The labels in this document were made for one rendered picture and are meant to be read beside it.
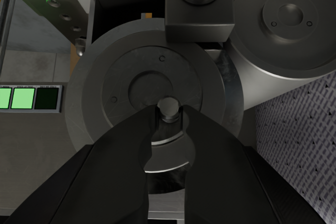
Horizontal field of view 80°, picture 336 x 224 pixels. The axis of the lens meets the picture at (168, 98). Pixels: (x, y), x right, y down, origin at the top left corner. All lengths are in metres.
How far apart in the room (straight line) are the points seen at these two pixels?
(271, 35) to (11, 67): 3.67
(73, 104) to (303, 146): 0.26
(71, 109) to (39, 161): 0.41
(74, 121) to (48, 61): 3.40
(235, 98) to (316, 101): 0.13
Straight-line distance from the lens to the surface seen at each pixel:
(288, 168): 0.34
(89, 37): 0.21
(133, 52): 0.16
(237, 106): 0.17
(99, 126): 0.17
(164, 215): 0.52
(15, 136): 0.62
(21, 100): 0.62
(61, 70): 3.45
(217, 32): 0.16
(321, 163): 0.28
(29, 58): 3.69
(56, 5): 0.49
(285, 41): 0.21
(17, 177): 0.62
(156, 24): 0.19
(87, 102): 0.17
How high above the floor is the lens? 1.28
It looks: 12 degrees down
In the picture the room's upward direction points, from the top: 179 degrees counter-clockwise
